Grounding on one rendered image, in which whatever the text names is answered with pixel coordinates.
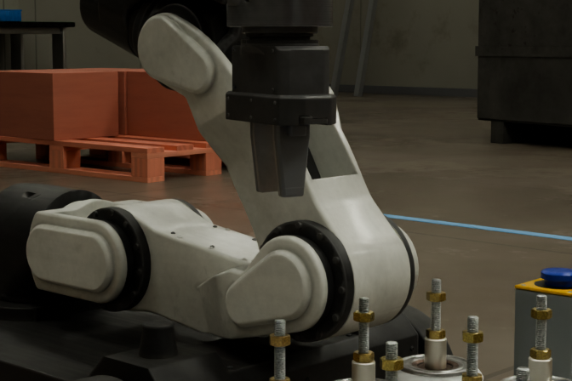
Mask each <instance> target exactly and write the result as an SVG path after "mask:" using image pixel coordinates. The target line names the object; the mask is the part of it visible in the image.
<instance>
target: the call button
mask: <svg viewBox="0 0 572 381"><path fill-rule="evenodd" d="M541 278H542V279H544V280H545V284H546V285H547V286H552V287H572V269H568V268H546V269H544V270H542V271H541Z"/></svg>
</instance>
